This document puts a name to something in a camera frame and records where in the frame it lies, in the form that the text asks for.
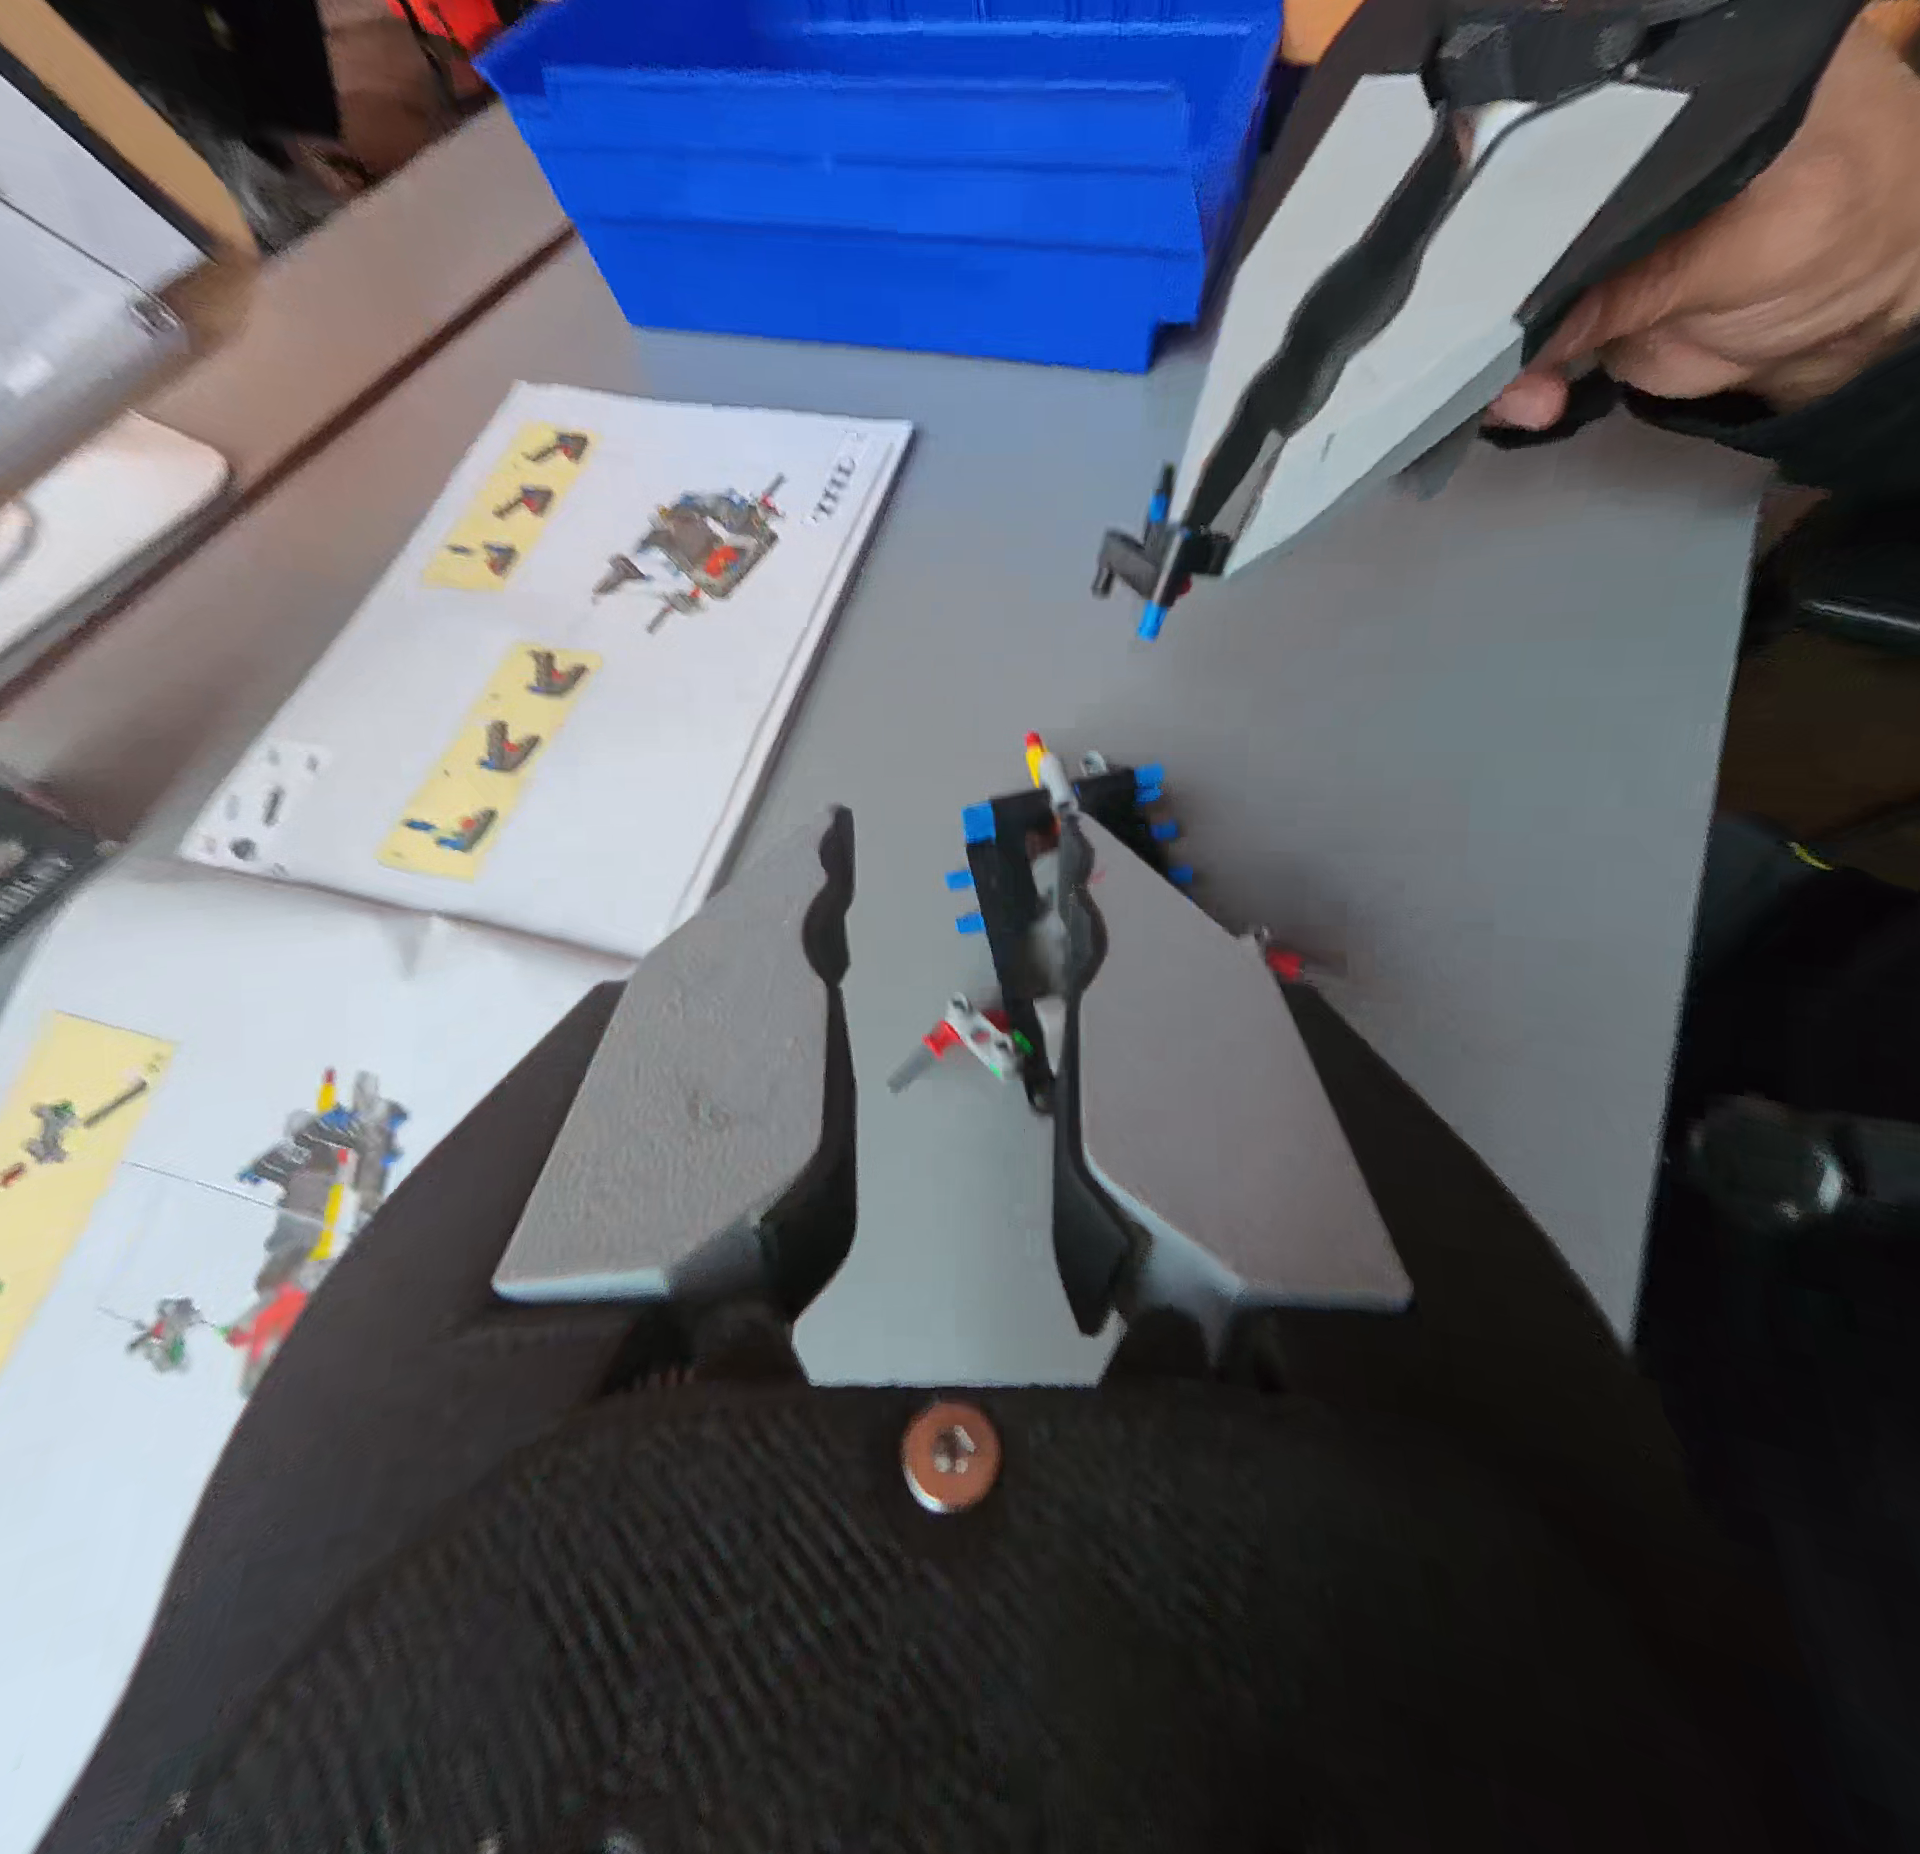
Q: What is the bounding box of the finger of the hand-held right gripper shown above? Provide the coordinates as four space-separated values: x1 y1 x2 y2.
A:
1174 74 1454 529
1219 83 1694 580

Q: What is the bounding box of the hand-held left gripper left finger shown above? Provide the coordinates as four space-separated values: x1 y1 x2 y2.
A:
492 803 861 1315

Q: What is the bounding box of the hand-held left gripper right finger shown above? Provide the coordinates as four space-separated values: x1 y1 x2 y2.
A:
1051 808 1416 1337

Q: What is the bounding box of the lego chassis assembly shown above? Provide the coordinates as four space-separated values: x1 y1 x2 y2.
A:
885 734 1346 1117

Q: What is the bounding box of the small black lego subassembly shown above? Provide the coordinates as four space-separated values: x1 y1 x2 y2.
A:
1093 463 1238 646

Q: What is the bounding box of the person's right forearm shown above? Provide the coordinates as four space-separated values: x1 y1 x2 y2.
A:
1621 341 1920 500

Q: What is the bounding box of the lego instruction booklet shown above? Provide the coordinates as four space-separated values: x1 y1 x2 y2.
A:
0 380 919 1854

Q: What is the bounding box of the lego set box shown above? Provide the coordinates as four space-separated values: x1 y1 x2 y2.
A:
0 775 115 957

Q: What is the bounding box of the person's right hand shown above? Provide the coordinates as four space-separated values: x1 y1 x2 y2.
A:
1483 8 1920 435

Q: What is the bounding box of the blue storage bin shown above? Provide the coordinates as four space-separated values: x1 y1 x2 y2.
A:
477 0 1287 374

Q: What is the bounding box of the black office chair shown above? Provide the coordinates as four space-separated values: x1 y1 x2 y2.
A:
1793 593 1920 661

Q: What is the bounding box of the sign holder with printed sheet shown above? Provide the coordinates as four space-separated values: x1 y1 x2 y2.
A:
0 41 234 671

